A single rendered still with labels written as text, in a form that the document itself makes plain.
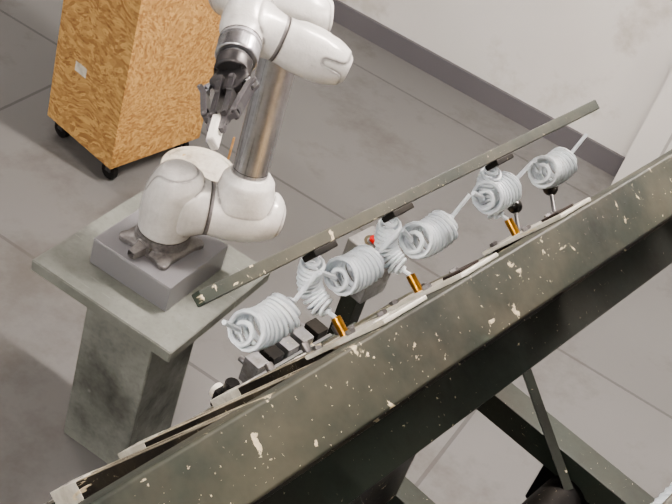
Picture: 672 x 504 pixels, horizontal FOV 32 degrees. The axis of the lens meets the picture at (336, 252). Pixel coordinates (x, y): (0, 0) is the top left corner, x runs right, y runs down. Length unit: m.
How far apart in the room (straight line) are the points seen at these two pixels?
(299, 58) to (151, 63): 2.24
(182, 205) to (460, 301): 1.58
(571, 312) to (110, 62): 2.80
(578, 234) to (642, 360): 3.14
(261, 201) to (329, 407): 1.74
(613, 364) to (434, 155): 1.44
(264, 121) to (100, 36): 1.66
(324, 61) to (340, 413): 1.10
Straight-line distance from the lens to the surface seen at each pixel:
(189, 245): 3.33
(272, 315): 1.65
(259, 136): 3.12
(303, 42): 2.43
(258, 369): 3.18
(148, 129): 4.85
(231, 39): 2.36
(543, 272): 1.86
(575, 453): 3.31
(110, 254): 3.31
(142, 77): 4.64
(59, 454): 3.86
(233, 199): 3.18
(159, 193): 3.17
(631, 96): 5.99
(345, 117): 5.75
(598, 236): 2.00
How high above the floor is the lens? 2.99
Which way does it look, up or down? 38 degrees down
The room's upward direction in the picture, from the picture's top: 20 degrees clockwise
